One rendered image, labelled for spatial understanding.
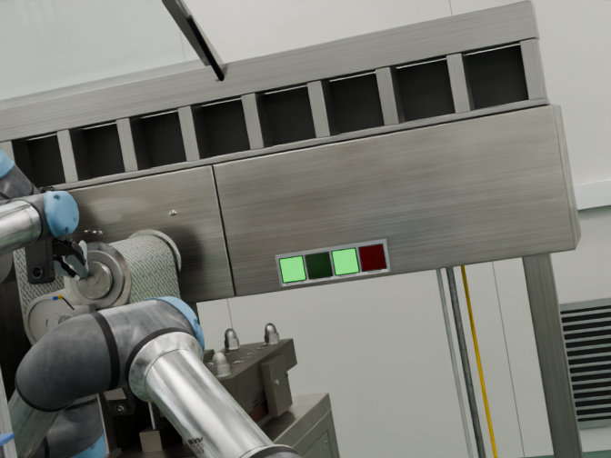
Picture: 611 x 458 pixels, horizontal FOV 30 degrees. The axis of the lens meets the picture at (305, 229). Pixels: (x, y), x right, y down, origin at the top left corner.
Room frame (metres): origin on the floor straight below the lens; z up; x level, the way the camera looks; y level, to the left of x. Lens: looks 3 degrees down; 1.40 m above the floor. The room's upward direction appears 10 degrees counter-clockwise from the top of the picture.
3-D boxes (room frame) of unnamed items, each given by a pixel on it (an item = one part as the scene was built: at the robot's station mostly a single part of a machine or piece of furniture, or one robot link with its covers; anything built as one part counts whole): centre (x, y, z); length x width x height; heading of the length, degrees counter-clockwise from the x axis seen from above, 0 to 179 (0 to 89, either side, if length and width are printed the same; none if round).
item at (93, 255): (2.37, 0.39, 1.25); 0.26 x 0.12 x 0.12; 163
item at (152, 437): (2.35, 0.33, 0.92); 0.28 x 0.04 x 0.04; 163
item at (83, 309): (2.22, 0.47, 1.05); 0.06 x 0.05 x 0.31; 163
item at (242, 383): (2.35, 0.20, 1.00); 0.40 x 0.16 x 0.06; 163
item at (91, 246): (2.25, 0.42, 1.25); 0.15 x 0.01 x 0.15; 73
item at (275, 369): (2.34, 0.11, 0.97); 0.10 x 0.03 x 0.11; 163
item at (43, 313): (2.40, 0.50, 1.18); 0.26 x 0.12 x 0.12; 163
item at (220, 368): (2.19, 0.21, 1.05); 0.04 x 0.04 x 0.04
